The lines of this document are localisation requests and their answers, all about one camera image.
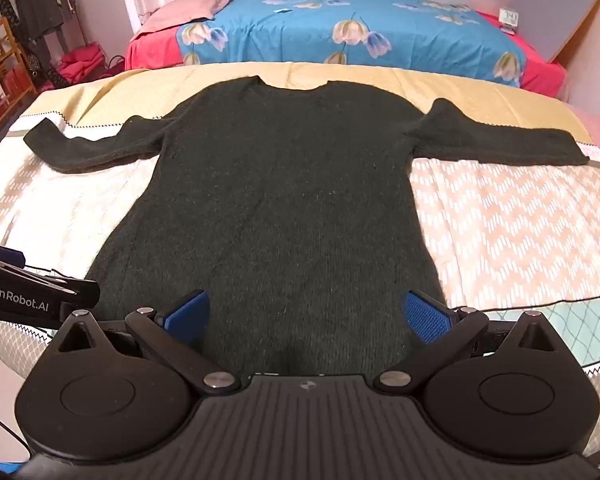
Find wooden shelf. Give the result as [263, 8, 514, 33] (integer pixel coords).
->
[0, 17, 38, 136]

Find yellow and white patterned quilt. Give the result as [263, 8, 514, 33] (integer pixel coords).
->
[0, 62, 600, 381]

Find blue floral quilt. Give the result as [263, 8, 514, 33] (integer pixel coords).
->
[175, 0, 526, 88]

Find dark green knit sweater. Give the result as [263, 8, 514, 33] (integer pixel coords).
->
[22, 75, 590, 378]

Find grey board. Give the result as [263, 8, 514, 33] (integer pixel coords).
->
[510, 0, 600, 63]

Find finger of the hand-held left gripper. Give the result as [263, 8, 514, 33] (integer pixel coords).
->
[25, 266, 102, 312]

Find red cloth pile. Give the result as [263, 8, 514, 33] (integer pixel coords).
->
[55, 45, 107, 84]

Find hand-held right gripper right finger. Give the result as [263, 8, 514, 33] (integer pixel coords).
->
[374, 289, 563, 394]

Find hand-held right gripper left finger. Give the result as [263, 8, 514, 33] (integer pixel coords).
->
[55, 289, 243, 395]

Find dark hanging clothes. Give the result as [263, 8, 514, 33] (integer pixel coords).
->
[0, 0, 76, 58]

